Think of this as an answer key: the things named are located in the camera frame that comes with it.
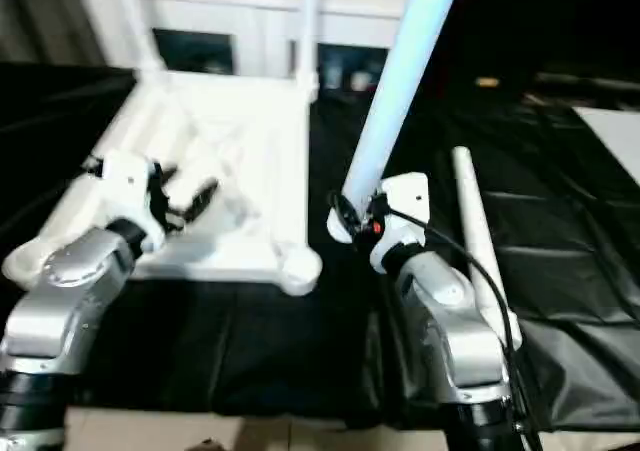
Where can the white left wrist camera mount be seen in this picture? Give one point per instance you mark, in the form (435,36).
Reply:
(125,186)

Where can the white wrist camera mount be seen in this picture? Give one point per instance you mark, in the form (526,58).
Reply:
(407,196)
(125,186)

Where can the black cabinet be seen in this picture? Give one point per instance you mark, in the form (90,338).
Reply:
(540,16)

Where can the white cabinet with glass doors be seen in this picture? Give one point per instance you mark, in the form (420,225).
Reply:
(225,11)

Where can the white plastic table top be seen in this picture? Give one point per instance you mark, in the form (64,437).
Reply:
(240,171)

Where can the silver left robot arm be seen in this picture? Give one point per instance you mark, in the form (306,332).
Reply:
(65,291)

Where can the grey curtain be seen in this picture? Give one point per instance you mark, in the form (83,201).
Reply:
(45,16)

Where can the small tan label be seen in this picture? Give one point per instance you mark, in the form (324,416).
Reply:
(488,81)

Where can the black mat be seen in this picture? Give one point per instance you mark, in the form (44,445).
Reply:
(550,211)

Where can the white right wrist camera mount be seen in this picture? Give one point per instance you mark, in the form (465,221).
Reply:
(407,196)

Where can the small white cup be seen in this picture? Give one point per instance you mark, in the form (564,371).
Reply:
(358,80)

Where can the white flat board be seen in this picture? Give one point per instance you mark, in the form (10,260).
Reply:
(610,136)

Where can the white plastic table leg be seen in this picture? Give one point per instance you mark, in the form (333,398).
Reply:
(140,26)
(475,221)
(400,96)
(307,26)

